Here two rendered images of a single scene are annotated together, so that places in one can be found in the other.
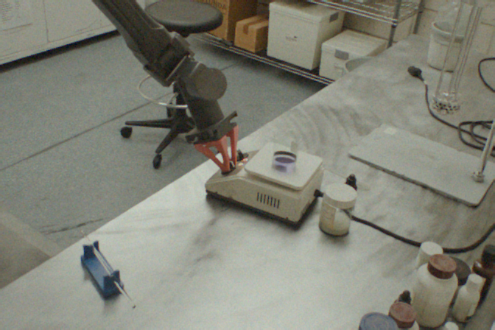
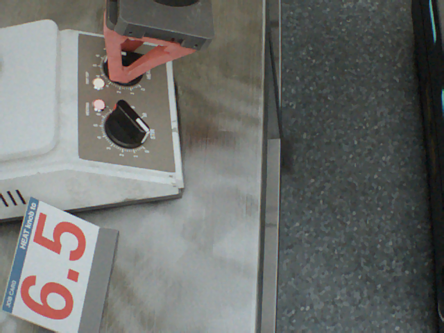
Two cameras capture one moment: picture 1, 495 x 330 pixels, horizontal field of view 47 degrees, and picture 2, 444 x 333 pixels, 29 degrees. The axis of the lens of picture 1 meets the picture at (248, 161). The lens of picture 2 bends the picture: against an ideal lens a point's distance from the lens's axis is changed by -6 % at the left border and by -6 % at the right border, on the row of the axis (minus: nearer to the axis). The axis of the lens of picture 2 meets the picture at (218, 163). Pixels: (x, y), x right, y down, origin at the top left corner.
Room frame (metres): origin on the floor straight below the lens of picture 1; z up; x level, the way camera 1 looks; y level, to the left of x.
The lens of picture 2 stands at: (1.37, -0.06, 1.32)
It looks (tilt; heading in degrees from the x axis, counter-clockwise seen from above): 57 degrees down; 161
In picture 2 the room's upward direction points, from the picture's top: 12 degrees counter-clockwise
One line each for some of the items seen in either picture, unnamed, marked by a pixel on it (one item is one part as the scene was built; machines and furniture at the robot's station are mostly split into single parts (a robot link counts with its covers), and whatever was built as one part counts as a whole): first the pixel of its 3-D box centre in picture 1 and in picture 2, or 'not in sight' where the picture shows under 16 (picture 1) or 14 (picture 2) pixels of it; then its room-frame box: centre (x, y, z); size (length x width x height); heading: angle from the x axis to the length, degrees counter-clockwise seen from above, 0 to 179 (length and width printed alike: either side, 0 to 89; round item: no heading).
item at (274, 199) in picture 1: (269, 179); (29, 122); (0.94, -0.04, 0.79); 0.22 x 0.13 x 0.08; 66
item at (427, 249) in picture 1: (429, 258); not in sight; (0.77, -0.33, 0.77); 0.04 x 0.04 x 0.04
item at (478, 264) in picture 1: (482, 272); not in sight; (0.71, -0.40, 0.80); 0.04 x 0.04 x 0.10
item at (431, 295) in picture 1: (433, 289); not in sight; (0.65, -0.30, 0.80); 0.06 x 0.06 x 0.11
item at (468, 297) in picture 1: (468, 297); not in sight; (0.66, -0.36, 0.79); 0.03 x 0.03 x 0.08
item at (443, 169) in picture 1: (424, 160); not in sight; (1.13, -0.40, 0.76); 0.30 x 0.20 x 0.01; 58
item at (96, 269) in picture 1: (101, 265); not in sight; (0.67, 0.22, 0.77); 0.10 x 0.03 x 0.04; 38
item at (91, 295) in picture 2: not in sight; (61, 268); (1.05, -0.07, 0.77); 0.09 x 0.06 x 0.04; 142
